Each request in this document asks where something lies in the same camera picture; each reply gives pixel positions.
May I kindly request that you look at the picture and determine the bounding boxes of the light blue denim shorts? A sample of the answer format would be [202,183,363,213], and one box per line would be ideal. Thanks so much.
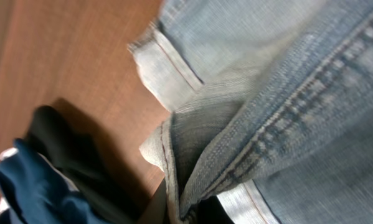
[129,0,373,223]

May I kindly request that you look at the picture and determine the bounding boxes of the black garment under pile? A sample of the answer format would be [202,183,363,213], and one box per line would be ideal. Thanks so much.
[24,106,141,223]

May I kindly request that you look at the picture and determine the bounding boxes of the dark blue t-shirt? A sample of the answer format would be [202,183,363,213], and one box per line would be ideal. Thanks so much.
[0,139,106,224]

